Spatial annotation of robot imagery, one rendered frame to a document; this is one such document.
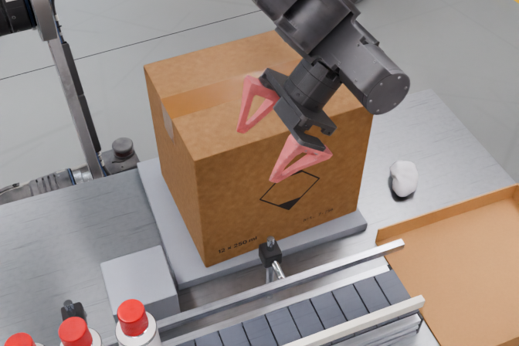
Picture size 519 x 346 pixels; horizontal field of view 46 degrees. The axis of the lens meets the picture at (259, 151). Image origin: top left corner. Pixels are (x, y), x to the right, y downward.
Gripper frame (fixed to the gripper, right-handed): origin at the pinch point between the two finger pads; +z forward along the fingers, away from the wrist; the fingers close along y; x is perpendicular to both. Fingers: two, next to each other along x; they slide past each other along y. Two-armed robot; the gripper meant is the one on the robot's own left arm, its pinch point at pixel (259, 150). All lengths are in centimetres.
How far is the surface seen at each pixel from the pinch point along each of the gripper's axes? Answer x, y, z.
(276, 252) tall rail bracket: 14.1, 3.0, 14.7
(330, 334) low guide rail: 19.2, 15.9, 17.4
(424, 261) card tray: 43.6, 8.2, 8.1
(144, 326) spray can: -9.0, 10.6, 21.8
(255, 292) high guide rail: 10.1, 7.3, 18.9
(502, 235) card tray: 56, 10, -2
